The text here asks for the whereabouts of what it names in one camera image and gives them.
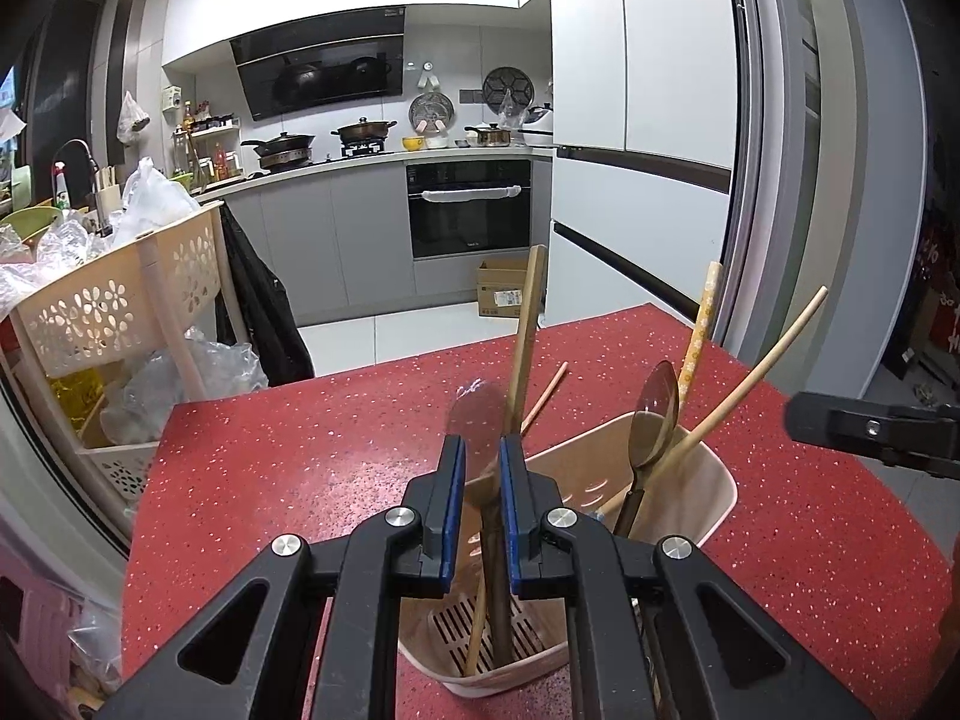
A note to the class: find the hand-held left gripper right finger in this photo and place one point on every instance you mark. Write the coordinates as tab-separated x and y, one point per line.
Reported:
510	525

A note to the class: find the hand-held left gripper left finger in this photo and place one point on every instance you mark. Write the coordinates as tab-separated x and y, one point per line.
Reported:
450	525

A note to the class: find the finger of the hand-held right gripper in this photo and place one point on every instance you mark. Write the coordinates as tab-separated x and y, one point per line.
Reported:
847	424

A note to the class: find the dark translucent spoon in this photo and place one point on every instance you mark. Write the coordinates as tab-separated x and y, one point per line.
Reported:
656	420
491	562

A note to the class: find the beige utensil holder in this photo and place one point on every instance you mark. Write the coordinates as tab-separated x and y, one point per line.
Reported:
697	480

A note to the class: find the patterned wooden chopstick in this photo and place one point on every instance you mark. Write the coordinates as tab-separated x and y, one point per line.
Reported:
701	330

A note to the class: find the cardboard box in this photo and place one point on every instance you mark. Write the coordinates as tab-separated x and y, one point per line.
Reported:
502	292

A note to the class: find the crumpled clear plastic bag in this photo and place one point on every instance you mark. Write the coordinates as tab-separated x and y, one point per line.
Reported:
180	375

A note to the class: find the grey lower cabinets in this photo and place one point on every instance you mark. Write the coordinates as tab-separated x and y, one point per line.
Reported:
330	240

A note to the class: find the black built-in oven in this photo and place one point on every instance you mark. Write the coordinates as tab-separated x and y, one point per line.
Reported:
469	210

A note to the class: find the white refrigerator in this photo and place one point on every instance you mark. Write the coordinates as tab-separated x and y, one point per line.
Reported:
645	127

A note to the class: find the yellow bowl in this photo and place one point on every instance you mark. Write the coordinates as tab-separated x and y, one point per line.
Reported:
412	143

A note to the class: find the small steel lidded pot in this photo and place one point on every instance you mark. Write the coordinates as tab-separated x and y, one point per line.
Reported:
489	135

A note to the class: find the yellow cooking oil bottle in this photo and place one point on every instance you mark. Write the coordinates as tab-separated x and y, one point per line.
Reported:
75	397

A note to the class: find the white rice cooker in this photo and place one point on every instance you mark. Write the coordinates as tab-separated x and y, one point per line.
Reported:
541	124

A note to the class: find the brown lidded pot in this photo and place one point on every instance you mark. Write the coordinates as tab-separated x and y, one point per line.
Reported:
364	131

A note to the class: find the beige plastic storage cart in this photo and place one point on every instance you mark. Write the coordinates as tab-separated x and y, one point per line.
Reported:
97	307

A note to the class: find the round silver steamer rack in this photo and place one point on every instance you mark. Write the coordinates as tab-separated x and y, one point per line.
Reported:
433	111

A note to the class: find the black wok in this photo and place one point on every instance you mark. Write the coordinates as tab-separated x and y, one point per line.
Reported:
281	146

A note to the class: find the pink plastic stool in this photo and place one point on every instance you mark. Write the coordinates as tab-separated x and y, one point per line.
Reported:
30	615

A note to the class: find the round black moulded pan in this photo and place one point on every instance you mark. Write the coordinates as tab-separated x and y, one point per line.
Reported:
508	86

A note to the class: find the spice rack with bottles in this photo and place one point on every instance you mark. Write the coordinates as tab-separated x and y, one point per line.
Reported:
206	142

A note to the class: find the black range hood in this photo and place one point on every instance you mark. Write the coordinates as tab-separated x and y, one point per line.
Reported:
322	67

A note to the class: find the clear plastic bags pile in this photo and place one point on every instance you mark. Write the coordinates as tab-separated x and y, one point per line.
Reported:
52	255

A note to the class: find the red capped spray bottle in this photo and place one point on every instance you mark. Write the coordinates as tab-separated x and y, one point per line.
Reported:
60	191

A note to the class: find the hanging white plastic bag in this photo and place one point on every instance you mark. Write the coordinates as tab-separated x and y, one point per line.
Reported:
133	120

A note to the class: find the green basin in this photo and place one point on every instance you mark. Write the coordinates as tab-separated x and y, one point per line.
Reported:
30	225

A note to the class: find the black kitchen faucet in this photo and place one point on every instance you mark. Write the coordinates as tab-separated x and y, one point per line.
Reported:
75	157

